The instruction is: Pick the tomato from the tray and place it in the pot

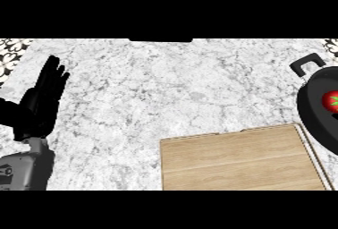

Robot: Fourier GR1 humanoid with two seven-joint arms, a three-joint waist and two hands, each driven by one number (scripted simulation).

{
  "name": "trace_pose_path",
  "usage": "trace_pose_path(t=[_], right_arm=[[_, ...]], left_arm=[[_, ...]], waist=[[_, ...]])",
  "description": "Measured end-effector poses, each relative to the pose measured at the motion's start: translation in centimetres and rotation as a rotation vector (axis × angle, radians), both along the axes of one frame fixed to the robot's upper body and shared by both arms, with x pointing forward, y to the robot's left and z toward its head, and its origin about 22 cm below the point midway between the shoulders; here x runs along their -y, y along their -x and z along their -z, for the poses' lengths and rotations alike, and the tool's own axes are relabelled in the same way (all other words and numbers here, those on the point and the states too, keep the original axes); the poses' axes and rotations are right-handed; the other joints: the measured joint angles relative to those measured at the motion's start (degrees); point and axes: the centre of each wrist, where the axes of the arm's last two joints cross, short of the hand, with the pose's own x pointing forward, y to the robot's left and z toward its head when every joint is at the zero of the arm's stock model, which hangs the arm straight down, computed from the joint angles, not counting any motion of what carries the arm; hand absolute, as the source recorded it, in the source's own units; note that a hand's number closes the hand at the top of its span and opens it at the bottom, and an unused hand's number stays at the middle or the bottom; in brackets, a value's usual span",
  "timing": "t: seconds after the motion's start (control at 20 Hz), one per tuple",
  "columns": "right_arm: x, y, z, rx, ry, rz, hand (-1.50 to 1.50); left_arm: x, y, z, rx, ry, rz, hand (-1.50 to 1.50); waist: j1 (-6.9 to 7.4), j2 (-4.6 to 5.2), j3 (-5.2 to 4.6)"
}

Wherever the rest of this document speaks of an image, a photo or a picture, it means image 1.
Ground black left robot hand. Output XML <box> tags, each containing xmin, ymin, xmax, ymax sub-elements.
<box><xmin>0</xmin><ymin>55</ymin><xmax>71</xmax><ymax>142</ymax></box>

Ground pale wooden tray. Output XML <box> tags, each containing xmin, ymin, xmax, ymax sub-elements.
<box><xmin>158</xmin><ymin>123</ymin><xmax>335</xmax><ymax>191</ymax></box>

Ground red tomato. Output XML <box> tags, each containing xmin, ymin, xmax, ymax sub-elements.
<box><xmin>320</xmin><ymin>90</ymin><xmax>338</xmax><ymax>114</ymax></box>

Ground black pot with handle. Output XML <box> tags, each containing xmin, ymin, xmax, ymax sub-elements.
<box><xmin>289</xmin><ymin>53</ymin><xmax>338</xmax><ymax>156</ymax></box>

